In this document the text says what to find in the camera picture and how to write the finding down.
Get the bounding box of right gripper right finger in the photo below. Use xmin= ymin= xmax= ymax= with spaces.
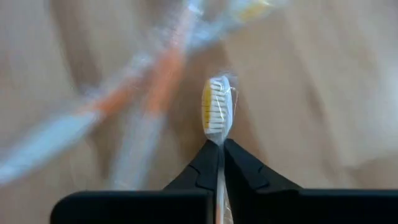
xmin=223 ymin=138 xmax=303 ymax=224

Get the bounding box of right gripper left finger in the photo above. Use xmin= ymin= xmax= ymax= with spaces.
xmin=164 ymin=139 xmax=223 ymax=224

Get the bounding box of orange toothbrush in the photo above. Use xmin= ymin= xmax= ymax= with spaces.
xmin=201 ymin=73 xmax=239 ymax=224
xmin=110 ymin=0 xmax=206 ymax=191
xmin=0 ymin=0 xmax=280 ymax=187

